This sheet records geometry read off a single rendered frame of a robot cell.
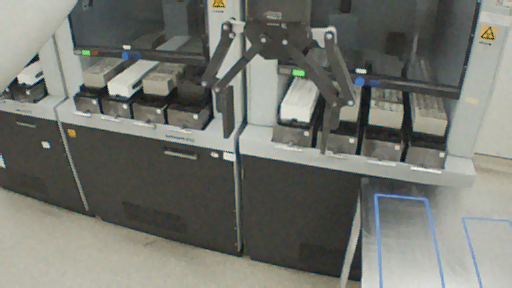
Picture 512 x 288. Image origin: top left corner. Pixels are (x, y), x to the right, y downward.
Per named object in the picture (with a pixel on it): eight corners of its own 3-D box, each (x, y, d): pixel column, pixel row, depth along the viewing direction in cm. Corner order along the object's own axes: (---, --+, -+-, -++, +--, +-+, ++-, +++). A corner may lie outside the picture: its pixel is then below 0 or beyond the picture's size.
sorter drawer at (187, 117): (230, 60, 200) (229, 44, 196) (255, 63, 197) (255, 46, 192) (163, 131, 142) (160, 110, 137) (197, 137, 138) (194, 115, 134)
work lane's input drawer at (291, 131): (306, 69, 191) (307, 52, 186) (334, 72, 188) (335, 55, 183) (268, 149, 132) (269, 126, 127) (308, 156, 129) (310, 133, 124)
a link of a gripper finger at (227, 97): (226, 94, 51) (220, 94, 51) (228, 139, 54) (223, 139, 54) (233, 85, 53) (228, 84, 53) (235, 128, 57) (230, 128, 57)
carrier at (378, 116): (400, 126, 129) (403, 111, 125) (400, 129, 127) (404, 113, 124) (367, 121, 132) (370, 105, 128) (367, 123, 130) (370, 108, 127)
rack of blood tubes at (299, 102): (297, 86, 159) (297, 72, 155) (321, 89, 156) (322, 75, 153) (280, 121, 135) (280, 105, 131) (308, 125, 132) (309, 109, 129)
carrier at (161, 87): (171, 93, 149) (170, 79, 146) (169, 96, 147) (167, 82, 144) (146, 90, 152) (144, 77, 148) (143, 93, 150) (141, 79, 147)
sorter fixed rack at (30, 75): (58, 61, 188) (56, 50, 185) (72, 62, 186) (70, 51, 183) (19, 85, 164) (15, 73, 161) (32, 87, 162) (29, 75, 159)
